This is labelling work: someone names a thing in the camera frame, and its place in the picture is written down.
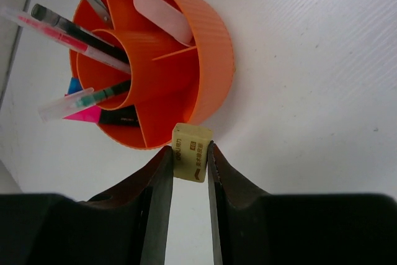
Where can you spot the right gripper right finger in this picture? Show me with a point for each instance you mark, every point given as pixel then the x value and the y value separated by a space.
pixel 252 226

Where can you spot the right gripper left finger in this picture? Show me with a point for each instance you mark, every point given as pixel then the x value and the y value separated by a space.
pixel 125 224

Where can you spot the small tan eraser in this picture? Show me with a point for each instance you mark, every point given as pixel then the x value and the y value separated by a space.
pixel 190 147

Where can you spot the pink capped black highlighter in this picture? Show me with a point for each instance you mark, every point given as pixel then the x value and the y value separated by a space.
pixel 126 116

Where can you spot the green clear pen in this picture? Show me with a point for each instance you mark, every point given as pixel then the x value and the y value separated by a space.
pixel 81 100

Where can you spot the pink white eraser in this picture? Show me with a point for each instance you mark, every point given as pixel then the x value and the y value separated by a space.
pixel 167 18

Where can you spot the red clear pen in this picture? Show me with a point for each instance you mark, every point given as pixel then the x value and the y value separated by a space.
pixel 23 19

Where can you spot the black gel pen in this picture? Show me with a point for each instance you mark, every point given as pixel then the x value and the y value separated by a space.
pixel 53 19

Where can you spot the blue capped black highlighter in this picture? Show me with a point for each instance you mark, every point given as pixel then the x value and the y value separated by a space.
pixel 74 86

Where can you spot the orange round divided container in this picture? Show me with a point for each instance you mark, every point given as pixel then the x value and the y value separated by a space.
pixel 171 83

